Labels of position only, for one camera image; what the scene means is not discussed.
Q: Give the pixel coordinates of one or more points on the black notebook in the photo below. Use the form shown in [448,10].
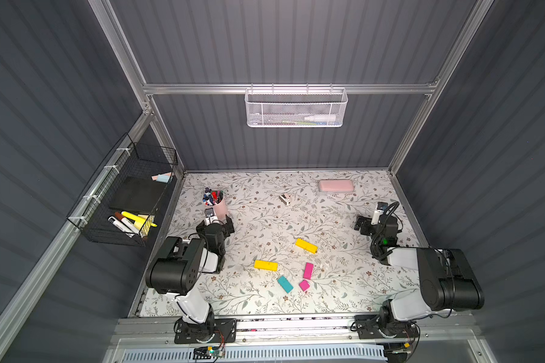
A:
[137,195]

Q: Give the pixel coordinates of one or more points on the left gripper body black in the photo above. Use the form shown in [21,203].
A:
[227,225]

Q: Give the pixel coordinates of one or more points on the white wire basket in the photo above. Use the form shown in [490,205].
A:
[286,107]

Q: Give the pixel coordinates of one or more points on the magenta small block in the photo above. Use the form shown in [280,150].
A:
[304,285]

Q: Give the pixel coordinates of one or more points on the yellow highlighter marker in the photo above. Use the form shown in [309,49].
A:
[140,221]

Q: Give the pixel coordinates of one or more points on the pink pen cup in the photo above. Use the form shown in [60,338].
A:
[215,199]

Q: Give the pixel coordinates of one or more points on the white marker in basket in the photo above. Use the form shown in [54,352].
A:
[121,226]

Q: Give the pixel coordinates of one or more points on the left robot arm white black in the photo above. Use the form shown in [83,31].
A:
[175,271]

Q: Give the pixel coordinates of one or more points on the pastel sticky notes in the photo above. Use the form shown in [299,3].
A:
[163,178]

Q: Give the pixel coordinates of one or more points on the yellow block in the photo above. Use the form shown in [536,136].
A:
[309,247]
[266,266]

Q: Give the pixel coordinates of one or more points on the teal block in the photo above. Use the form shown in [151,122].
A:
[285,284]

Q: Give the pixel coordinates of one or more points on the white bottle in basket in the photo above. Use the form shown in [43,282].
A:
[321,119]

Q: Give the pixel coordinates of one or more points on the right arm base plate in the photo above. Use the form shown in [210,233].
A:
[369,327]

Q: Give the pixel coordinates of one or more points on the black wire basket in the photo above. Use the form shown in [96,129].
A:
[130,158]

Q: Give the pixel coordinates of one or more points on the magenta long block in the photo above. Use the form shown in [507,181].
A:
[308,271]

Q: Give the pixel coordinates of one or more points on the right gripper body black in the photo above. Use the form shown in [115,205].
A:
[365,225]

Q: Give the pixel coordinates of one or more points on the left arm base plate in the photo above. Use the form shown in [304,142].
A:
[211,332]

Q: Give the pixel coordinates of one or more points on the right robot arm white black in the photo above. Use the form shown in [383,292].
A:
[447,282]

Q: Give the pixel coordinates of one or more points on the small green circuit board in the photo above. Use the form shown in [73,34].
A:
[207,353]

